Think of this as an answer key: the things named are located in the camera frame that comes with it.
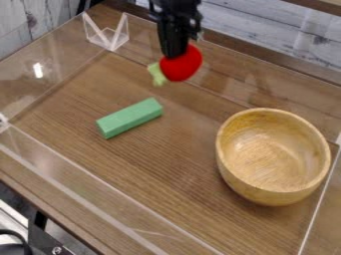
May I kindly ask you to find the clear acrylic tray wall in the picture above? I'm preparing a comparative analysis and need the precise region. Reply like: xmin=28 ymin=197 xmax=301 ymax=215
xmin=0 ymin=114 xmax=222 ymax=255

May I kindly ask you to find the green foam block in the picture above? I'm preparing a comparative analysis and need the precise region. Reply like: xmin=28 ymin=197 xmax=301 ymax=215
xmin=97 ymin=98 xmax=165 ymax=139

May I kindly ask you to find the red plush strawberry toy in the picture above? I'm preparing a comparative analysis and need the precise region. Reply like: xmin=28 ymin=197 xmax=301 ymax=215
xmin=149 ymin=44 xmax=202 ymax=87

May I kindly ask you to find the black table leg bracket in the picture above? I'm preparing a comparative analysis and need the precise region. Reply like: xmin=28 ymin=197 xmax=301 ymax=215
xmin=28 ymin=211 xmax=75 ymax=255

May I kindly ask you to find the light wooden bowl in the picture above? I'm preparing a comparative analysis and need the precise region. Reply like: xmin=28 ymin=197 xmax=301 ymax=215
xmin=216 ymin=108 xmax=332 ymax=206

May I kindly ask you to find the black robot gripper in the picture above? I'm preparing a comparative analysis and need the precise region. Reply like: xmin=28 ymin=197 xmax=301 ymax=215
xmin=149 ymin=0 xmax=202 ymax=59

